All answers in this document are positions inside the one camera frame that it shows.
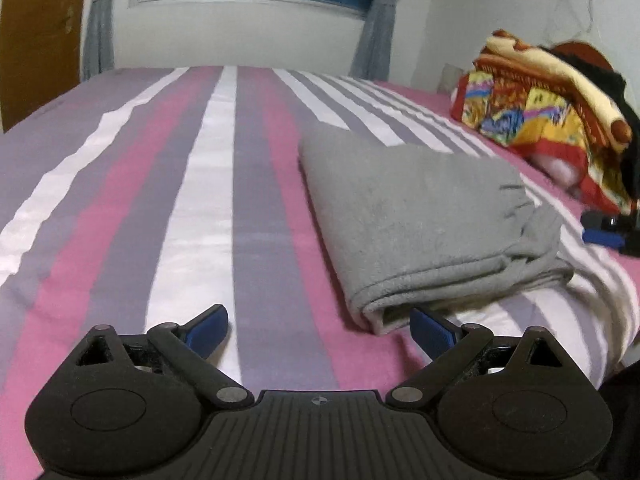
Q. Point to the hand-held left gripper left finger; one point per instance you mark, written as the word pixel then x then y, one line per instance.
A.
pixel 207 331

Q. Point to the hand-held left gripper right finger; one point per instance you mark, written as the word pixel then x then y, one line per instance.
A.
pixel 431 332

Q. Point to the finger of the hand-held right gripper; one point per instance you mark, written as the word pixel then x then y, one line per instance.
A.
pixel 600 237
pixel 597 220

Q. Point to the grey pants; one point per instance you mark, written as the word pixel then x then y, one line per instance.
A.
pixel 415 220

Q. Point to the white plastic bag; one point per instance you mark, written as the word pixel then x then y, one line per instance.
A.
pixel 557 170

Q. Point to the black garment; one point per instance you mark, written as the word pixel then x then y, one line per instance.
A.
pixel 607 85

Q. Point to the colourful patterned quilt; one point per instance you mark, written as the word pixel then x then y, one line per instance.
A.
pixel 510 110

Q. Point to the cream printed blanket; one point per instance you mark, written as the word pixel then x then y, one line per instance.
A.
pixel 565 70

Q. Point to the bed with striped sheet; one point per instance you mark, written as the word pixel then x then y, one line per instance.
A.
pixel 150 185

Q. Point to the red-brown wooden headboard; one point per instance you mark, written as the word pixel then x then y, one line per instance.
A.
pixel 580 50

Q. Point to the grey curtain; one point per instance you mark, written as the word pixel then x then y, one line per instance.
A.
pixel 97 30
pixel 377 30

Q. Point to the brown wooden door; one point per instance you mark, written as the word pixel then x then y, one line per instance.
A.
pixel 37 40

